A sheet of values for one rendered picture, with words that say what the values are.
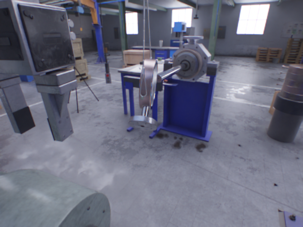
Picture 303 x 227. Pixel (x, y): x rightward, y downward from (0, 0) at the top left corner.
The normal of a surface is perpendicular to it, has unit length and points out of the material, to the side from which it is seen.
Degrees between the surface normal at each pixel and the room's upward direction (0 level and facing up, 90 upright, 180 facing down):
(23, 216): 7
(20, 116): 90
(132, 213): 0
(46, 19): 90
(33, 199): 7
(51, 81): 90
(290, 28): 90
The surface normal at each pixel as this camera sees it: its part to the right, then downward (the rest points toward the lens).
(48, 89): -0.26, 0.42
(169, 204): 0.00, -0.90
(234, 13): -0.50, 0.38
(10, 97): 0.97, 0.11
